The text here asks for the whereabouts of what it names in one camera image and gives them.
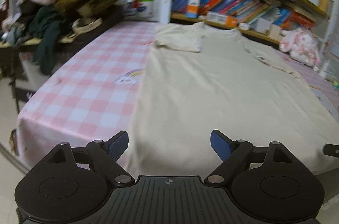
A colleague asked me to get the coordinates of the cream t-shirt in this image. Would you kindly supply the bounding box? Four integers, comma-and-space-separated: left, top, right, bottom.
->
126, 23, 338, 177

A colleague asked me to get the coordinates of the pink checkered table mat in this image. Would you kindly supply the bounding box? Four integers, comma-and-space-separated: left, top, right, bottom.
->
16, 21, 339, 169

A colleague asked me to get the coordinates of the pink white bunny plush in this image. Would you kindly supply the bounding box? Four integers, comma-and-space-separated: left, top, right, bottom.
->
279, 28, 320, 67

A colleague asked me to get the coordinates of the white phone charger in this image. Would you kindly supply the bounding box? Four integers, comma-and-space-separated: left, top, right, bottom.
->
238, 22, 252, 31

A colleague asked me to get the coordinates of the pastel sticky note cube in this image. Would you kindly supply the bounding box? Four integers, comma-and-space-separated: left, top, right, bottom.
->
253, 18, 272, 34

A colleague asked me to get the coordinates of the lying orange white box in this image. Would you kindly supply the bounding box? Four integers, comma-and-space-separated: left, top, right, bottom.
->
206, 11, 237, 28

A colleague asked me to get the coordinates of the dark green hanging garment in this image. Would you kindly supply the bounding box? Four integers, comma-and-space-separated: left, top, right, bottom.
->
28, 5, 65, 75

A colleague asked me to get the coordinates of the white green-lid pen tub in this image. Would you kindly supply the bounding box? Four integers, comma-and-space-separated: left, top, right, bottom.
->
137, 0, 153, 19

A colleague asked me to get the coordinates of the row of colourful books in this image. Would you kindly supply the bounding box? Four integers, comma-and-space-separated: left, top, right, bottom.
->
171, 0, 315, 31

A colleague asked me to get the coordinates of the tall orange white box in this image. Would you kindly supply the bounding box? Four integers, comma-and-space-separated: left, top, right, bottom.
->
186, 0, 200, 18

